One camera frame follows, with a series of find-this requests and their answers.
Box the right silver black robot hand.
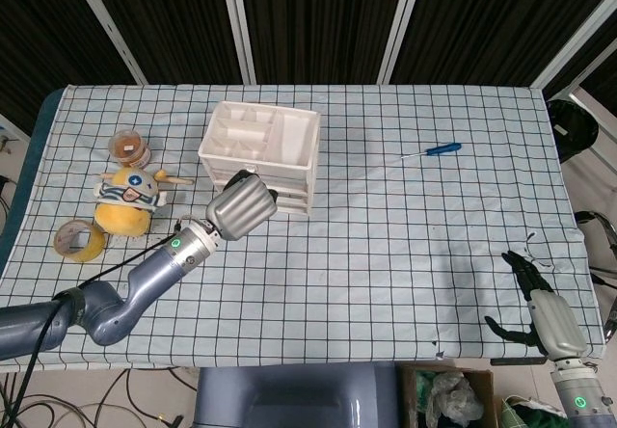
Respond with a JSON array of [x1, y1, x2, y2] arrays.
[[484, 249, 590, 362]]

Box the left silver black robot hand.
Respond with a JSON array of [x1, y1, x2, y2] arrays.
[[204, 170, 280, 242]]

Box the small wooden stick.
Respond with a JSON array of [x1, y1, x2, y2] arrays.
[[153, 170, 195, 187]]

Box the white plastic drawer unit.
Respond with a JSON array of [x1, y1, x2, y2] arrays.
[[198, 100, 322, 217]]

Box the green woven bag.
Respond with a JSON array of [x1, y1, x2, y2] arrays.
[[498, 396, 570, 428]]

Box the yellow plush toy striped cloth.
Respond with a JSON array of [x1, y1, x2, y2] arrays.
[[93, 167, 170, 237]]

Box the crumpled clear plastic bag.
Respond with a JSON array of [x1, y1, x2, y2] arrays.
[[423, 371, 486, 422]]

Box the clear jar with orange contents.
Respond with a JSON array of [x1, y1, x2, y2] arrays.
[[108, 129, 150, 169]]

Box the light blue checked tablecloth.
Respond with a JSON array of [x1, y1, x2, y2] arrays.
[[0, 83, 606, 366]]

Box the yellow adhesive tape roll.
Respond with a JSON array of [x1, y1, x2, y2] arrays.
[[52, 219, 106, 261]]

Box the brown cardboard box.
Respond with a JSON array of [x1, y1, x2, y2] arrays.
[[397, 362, 497, 428]]

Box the black round stool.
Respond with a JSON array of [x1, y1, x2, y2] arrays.
[[547, 98, 600, 164]]

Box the blue-grey robot torso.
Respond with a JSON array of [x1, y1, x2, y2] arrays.
[[194, 362, 401, 428]]

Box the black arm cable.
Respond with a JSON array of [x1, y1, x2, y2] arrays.
[[0, 232, 182, 428]]

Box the white partition post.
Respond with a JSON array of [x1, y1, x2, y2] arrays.
[[219, 0, 257, 86], [65, 0, 148, 86], [529, 0, 617, 90], [375, 0, 428, 85]]

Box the blue handled screwdriver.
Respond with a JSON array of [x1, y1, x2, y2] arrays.
[[400, 142, 463, 160]]

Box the black floor cables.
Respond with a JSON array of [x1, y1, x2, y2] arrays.
[[0, 367, 197, 428]]

